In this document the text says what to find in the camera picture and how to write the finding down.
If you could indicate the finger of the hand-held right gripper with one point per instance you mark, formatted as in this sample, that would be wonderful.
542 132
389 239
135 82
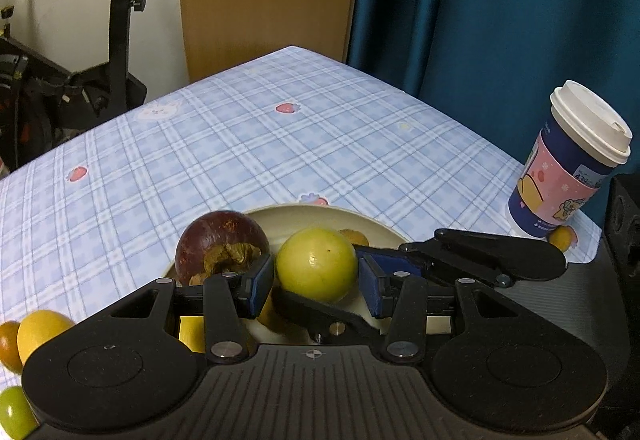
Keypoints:
310 310
500 255

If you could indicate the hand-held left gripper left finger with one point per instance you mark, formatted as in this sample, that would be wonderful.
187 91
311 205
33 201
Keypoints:
257 287

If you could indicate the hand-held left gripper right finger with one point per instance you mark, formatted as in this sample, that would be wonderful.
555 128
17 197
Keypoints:
371 287

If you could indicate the yellow-green round fruit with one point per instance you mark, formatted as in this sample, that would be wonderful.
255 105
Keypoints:
315 265

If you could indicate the red-brown passion fruit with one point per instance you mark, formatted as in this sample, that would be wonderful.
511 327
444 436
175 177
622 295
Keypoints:
352 237

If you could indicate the dark purple passion fruit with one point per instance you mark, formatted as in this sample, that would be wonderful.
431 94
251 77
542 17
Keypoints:
215 240

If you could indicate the beige plate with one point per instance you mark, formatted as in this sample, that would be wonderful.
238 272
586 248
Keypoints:
285 220

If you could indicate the yellow lemon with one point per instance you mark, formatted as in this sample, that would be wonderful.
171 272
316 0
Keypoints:
192 332
42 332

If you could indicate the small yellow fruit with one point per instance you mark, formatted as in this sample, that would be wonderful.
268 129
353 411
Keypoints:
560 240

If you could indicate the paper cup with white lid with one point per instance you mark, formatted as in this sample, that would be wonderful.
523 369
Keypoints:
560 180

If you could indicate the blue checked tablecloth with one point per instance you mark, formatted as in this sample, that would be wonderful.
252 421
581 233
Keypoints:
300 129

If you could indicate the blue curtain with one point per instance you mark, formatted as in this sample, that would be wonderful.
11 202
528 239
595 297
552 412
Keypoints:
475 19

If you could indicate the dark brownish orange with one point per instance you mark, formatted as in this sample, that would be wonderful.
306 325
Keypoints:
7 345

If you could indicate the green round fruit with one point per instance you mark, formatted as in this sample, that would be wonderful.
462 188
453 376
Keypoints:
15 412

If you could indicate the black exercise bike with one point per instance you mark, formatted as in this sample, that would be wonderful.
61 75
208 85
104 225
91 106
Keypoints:
120 44

